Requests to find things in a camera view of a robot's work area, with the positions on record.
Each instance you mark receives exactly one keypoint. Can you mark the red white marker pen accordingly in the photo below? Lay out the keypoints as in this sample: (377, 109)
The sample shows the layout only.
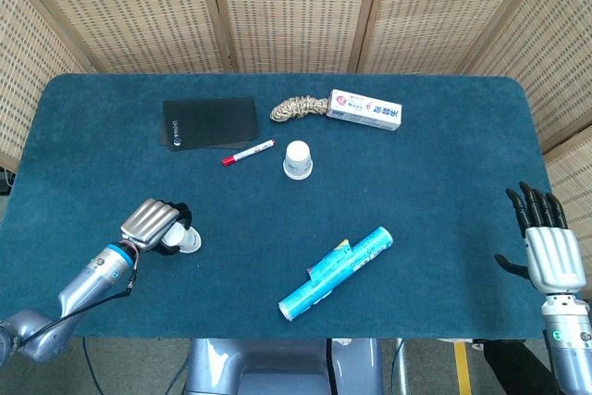
(250, 152)

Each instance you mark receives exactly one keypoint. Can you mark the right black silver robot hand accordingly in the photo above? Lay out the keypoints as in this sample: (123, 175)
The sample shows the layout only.
(552, 256)

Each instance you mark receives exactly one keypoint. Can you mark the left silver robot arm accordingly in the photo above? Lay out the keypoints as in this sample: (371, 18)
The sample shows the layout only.
(83, 284)

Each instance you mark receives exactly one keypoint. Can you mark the light blue plastic wrap roll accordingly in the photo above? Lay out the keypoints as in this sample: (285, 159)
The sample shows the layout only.
(337, 270)

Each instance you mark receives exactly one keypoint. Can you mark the blue table mat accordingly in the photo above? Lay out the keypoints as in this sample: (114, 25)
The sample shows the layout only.
(393, 182)

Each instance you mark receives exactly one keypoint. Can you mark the grey robot torso base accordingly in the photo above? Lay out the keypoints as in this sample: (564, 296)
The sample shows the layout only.
(277, 367)

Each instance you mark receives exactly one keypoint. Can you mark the white toothpaste box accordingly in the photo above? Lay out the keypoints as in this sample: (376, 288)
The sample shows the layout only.
(365, 109)

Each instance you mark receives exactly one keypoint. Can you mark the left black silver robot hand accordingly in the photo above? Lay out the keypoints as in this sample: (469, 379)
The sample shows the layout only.
(148, 224)

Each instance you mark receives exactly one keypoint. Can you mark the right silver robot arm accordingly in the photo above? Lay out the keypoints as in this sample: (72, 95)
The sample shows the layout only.
(571, 349)

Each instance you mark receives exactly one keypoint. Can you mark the woven bamboo folding screen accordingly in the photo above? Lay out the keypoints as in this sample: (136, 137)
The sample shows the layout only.
(296, 11)

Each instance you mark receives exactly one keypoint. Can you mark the black leather pad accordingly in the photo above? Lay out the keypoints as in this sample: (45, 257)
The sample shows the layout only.
(210, 122)

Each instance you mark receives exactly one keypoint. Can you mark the yellow floor tape strip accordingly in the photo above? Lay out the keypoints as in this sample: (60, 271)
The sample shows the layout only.
(462, 367)

